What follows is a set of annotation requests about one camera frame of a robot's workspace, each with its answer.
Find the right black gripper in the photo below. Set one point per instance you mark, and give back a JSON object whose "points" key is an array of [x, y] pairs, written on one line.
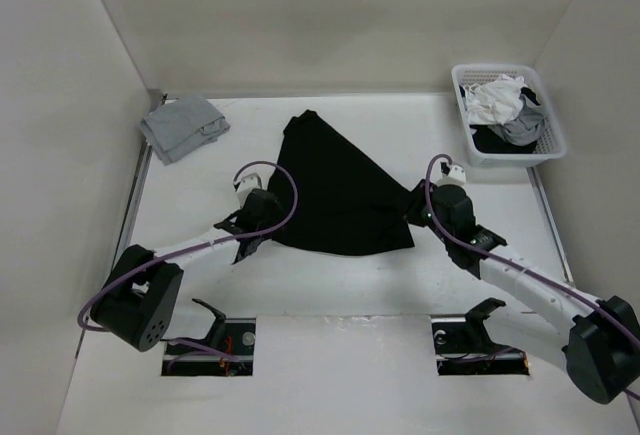
{"points": [[420, 198]]}

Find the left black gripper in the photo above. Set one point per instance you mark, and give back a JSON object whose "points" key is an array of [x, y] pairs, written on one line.
{"points": [[274, 222]]}

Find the black tank top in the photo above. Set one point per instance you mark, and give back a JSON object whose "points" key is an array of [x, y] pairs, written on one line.
{"points": [[348, 205]]}

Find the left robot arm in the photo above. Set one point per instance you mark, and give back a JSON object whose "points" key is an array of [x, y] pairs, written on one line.
{"points": [[141, 301]]}

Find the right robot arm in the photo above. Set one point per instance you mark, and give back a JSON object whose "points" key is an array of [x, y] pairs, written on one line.
{"points": [[594, 341]]}

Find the folded grey tank top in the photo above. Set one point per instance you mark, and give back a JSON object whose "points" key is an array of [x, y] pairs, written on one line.
{"points": [[177, 129]]}

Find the black garment in basket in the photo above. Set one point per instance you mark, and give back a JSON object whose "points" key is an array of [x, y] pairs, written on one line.
{"points": [[487, 139]]}

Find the grey garment in basket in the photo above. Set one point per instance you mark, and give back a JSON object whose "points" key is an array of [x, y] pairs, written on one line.
{"points": [[525, 129]]}

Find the white garment in basket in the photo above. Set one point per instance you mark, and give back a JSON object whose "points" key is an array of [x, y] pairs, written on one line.
{"points": [[494, 103]]}

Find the white plastic laundry basket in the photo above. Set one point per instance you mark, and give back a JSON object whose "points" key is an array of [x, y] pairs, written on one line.
{"points": [[550, 146]]}

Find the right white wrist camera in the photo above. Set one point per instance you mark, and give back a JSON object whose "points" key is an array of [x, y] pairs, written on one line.
{"points": [[452, 174]]}

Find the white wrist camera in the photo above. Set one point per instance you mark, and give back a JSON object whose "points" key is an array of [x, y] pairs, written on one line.
{"points": [[452, 174], [246, 185]]}

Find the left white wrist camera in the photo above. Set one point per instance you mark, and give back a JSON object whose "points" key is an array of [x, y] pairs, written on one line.
{"points": [[246, 185]]}

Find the right metal table rail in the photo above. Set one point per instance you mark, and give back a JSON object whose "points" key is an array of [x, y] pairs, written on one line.
{"points": [[544, 205]]}

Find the metal table rail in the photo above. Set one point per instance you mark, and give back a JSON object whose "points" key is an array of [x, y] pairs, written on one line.
{"points": [[544, 205], [126, 219]]}

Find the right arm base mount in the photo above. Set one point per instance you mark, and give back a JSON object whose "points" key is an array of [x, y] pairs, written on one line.
{"points": [[464, 349]]}

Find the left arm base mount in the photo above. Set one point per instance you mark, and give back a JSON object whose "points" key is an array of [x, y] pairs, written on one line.
{"points": [[227, 351]]}

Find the left metal table rail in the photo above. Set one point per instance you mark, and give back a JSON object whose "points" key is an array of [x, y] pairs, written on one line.
{"points": [[126, 219]]}

